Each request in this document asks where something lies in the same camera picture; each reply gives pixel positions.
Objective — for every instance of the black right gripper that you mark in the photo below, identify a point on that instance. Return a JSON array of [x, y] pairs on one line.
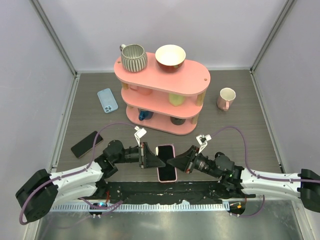
[[186, 161]]

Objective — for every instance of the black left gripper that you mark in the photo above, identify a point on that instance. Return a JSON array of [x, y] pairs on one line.
[[146, 158]]

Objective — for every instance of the pink phone case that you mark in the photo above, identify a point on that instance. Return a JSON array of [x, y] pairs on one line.
[[166, 181]]

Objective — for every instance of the purple smartphone black screen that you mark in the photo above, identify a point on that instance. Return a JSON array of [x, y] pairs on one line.
[[166, 162]]

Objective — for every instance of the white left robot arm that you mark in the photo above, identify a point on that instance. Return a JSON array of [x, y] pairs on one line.
[[44, 190]]

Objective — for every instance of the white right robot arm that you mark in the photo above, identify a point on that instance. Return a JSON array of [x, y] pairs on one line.
[[235, 181]]

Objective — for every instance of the light blue phone case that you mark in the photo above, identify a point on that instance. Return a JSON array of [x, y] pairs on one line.
[[107, 100]]

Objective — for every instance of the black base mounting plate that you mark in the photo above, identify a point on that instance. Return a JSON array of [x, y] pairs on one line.
[[152, 193]]

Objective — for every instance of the dark teal mug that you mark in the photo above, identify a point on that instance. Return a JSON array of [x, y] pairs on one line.
[[177, 121]]

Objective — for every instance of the blue mug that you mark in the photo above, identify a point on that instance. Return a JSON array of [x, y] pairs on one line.
[[145, 114]]

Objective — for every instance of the pink three-tier wooden shelf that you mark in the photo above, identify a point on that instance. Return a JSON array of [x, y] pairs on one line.
[[191, 80]]

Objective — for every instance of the yellow-green cup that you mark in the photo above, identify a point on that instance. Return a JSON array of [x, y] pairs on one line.
[[176, 99]]

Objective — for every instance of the pink cup on shelf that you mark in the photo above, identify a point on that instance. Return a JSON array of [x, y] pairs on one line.
[[141, 90]]

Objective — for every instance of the pink mug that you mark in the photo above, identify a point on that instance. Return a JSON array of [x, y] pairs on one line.
[[225, 99]]

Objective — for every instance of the grey striped mug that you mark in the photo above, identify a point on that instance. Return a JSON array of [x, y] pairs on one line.
[[133, 57]]

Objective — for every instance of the red bowl white inside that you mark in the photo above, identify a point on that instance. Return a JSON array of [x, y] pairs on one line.
[[170, 57]]

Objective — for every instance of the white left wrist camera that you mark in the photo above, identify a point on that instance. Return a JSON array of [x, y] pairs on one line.
[[139, 133]]

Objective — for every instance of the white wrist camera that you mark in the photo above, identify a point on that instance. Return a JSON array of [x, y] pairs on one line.
[[203, 141], [139, 133]]

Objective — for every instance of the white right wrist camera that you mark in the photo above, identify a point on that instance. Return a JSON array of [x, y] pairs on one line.
[[203, 141]]

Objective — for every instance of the white slotted cable duct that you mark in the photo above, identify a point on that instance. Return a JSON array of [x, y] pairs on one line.
[[182, 207]]

